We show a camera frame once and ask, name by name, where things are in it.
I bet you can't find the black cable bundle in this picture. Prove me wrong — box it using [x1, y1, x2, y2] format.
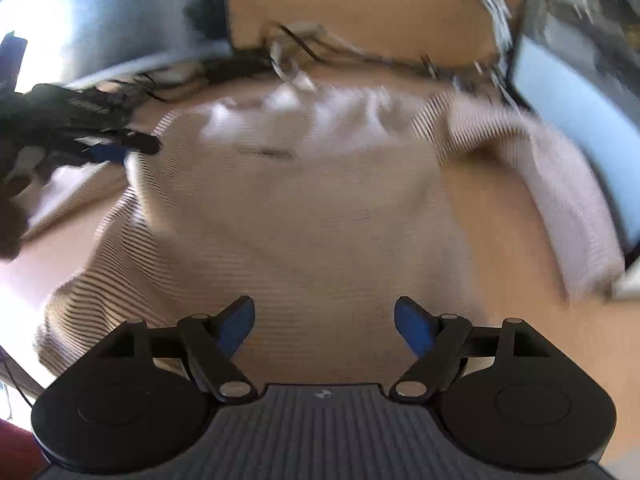
[74, 20, 507, 106]

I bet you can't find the striped white black garment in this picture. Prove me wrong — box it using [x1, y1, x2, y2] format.
[29, 84, 624, 382]

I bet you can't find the white cable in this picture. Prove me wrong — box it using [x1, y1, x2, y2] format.
[470, 0, 516, 61]

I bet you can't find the computer monitor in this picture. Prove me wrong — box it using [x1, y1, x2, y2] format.
[1, 0, 232, 93]
[509, 0, 639, 264]

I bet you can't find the left computer monitor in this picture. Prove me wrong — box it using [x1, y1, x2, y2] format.
[1, 0, 232, 93]

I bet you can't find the dark gloved left hand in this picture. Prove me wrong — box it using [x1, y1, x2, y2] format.
[0, 177, 30, 261]

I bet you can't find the right computer monitor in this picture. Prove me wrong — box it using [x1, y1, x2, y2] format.
[509, 0, 639, 264]

